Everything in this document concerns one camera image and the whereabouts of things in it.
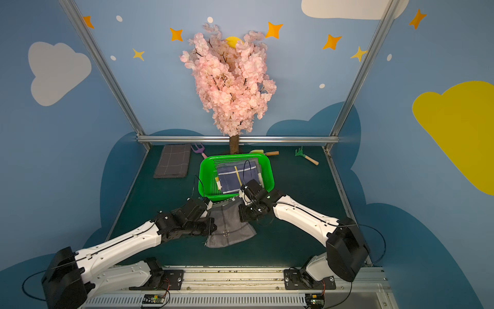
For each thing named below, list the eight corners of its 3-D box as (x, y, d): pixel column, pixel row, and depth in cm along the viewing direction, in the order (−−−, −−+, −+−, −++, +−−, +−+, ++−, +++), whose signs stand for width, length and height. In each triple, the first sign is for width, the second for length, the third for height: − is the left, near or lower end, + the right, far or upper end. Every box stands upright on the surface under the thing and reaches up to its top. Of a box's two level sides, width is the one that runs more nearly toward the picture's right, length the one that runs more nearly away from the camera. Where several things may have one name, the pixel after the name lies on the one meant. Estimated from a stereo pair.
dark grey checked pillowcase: (154, 177, 108) (153, 175, 107) (166, 146, 124) (165, 143, 122) (186, 178, 108) (185, 175, 107) (194, 146, 124) (194, 143, 123)
